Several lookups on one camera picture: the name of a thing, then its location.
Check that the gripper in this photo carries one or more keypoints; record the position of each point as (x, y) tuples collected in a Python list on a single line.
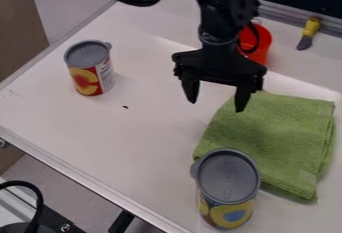
[(218, 62)]

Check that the orange cup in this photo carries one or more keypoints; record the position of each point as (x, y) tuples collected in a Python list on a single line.
[(258, 43)]

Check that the yellow and blue can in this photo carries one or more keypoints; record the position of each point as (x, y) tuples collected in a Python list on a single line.
[(227, 190)]

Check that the green cloth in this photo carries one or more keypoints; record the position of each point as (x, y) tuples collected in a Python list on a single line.
[(278, 137)]

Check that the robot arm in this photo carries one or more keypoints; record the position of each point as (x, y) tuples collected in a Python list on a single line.
[(225, 7)]

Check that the red and yellow can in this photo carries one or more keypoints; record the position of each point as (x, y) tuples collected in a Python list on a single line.
[(90, 67)]

